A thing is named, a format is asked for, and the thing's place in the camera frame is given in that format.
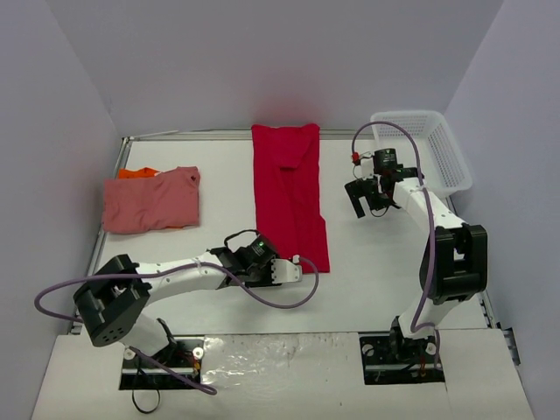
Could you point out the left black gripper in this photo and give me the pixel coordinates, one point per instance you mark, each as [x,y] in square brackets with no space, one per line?
[266,278]

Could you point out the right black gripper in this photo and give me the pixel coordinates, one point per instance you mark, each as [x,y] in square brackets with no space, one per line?
[365,192]

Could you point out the red t-shirt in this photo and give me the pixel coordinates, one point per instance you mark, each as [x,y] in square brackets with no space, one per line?
[287,191]

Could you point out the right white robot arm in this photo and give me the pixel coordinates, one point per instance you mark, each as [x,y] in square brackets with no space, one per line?
[454,265]

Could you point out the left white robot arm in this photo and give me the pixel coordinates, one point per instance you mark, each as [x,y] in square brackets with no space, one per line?
[112,309]

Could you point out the white plastic basket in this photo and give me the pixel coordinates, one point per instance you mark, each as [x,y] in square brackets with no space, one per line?
[423,138]

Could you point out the pink folded t-shirt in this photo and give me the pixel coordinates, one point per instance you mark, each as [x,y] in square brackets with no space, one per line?
[163,200]

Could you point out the orange folded t-shirt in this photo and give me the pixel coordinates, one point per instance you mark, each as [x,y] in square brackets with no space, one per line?
[142,173]

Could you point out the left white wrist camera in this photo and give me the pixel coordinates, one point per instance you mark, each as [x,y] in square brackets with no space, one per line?
[284,271]

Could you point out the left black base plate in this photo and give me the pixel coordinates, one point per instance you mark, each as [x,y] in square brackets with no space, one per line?
[183,355]

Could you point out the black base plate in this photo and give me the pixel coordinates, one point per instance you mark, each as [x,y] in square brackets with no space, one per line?
[183,355]
[381,366]

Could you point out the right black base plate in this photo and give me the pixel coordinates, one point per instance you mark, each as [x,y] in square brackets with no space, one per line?
[381,366]

